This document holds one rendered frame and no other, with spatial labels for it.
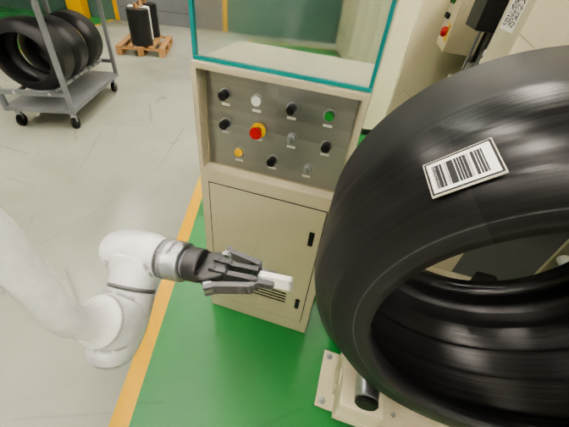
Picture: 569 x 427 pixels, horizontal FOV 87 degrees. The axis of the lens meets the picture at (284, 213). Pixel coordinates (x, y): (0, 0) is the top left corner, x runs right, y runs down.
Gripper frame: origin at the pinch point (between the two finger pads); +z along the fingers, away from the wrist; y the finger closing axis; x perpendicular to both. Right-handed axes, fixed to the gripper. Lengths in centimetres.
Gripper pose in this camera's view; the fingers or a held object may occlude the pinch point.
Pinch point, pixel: (275, 280)
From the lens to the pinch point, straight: 63.4
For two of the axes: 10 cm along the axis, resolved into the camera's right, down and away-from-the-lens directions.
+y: 2.8, -5.9, 7.6
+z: 9.6, 1.4, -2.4
